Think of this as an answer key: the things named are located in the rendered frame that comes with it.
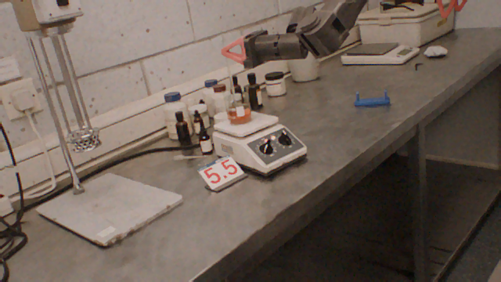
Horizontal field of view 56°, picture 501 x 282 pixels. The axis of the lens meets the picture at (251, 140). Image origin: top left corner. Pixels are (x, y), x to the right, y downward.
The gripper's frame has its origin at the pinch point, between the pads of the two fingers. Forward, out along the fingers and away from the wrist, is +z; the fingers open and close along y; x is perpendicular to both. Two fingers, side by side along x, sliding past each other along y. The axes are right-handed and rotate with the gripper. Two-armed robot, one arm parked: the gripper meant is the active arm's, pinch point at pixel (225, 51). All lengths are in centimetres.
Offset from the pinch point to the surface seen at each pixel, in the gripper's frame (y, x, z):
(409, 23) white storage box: -108, 16, -23
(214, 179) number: 17.6, 24.2, -1.7
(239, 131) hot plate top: 7.0, 17.0, -3.9
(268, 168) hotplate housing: 11.8, 23.9, -12.4
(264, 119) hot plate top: -0.6, 17.1, -6.8
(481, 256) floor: -74, 101, -52
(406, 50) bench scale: -93, 24, -25
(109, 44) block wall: -6.6, -3.2, 40.7
